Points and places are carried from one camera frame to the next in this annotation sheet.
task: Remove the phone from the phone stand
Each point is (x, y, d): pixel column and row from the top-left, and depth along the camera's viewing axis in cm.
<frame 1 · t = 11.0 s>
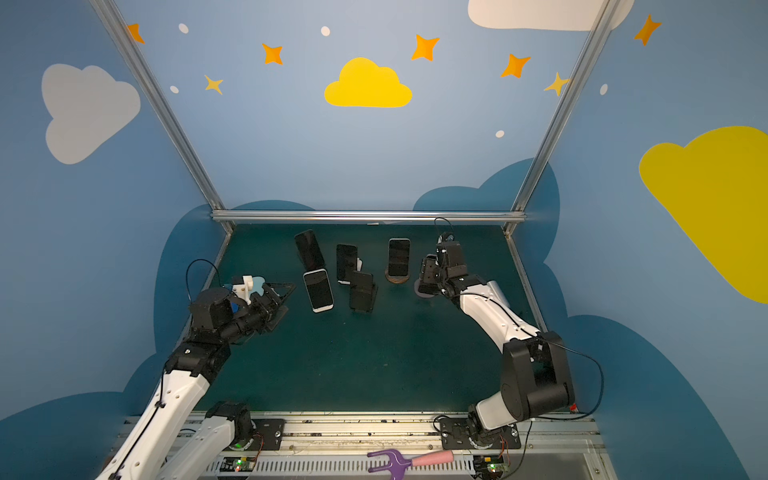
left hand: (296, 297, 73), fingers open
right hand: (435, 261, 90), fingers open
black folding phone stand: (309, 250, 111), point 4 cm above the table
black phone on black stand: (309, 250, 111), point 4 cm above the table
white framed phone: (319, 290, 93), point 10 cm above the table
black phone on rear stand: (346, 255, 97), point 14 cm above the table
black phone on small stand: (361, 287, 109), on the table
small black phone stand: (375, 294, 106), on the table
phone on wooden stand: (399, 257, 99), point 12 cm above the table
round wooden phone stand: (397, 278, 107), on the table

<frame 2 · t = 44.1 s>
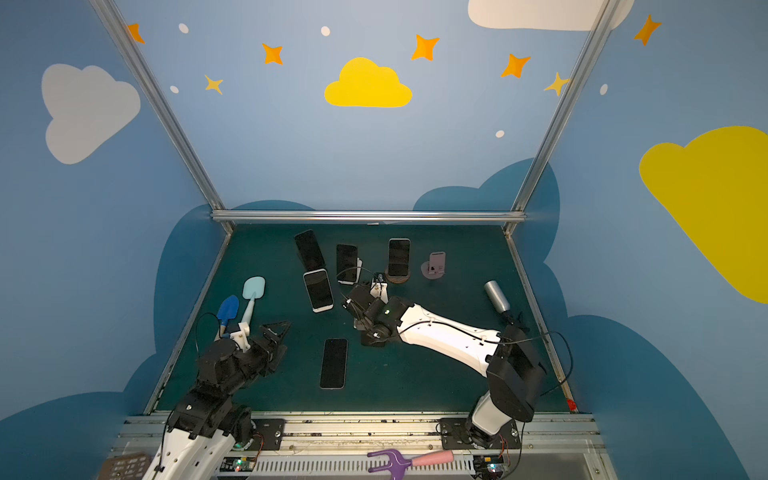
left hand: (294, 335, 76), fingers open
right hand: (371, 311, 82), fingers open
purple round phone stand: (435, 267, 105), point 5 cm above the table
silver screwdriver tool: (498, 299, 100), point 3 cm above the table
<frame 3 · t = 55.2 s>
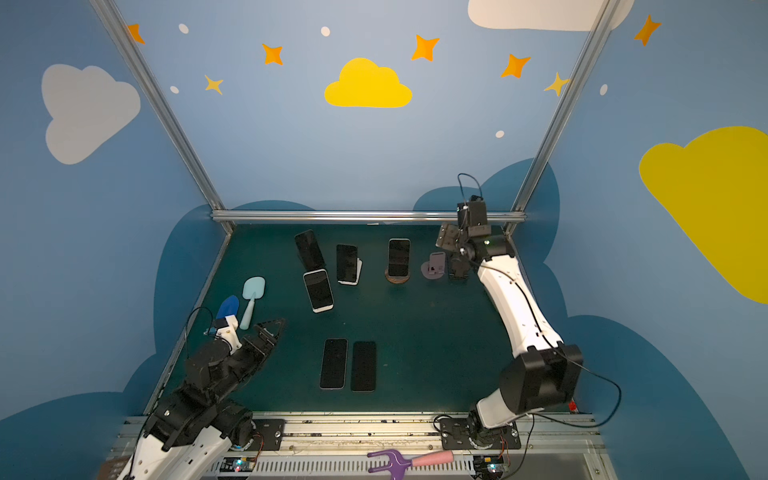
left hand: (285, 331, 72), fingers open
right hand: (457, 232, 82), fingers open
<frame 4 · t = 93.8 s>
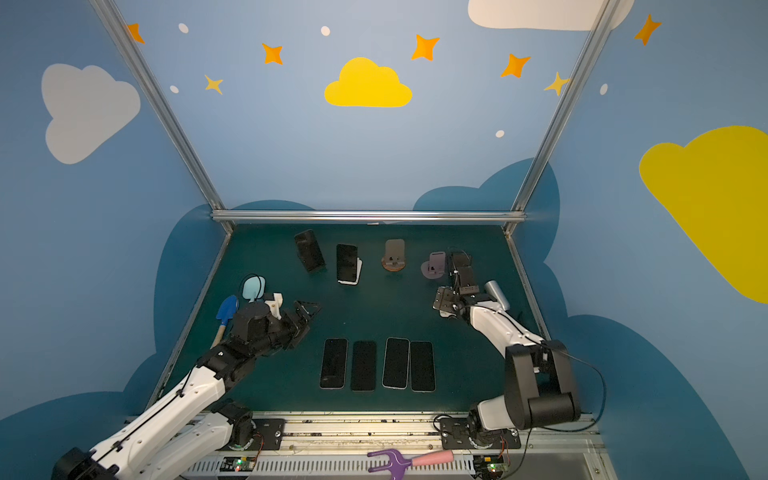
left hand: (321, 317, 78), fingers open
right hand: (455, 297, 93), fingers open
white framed phone: (396, 363, 88), on the table
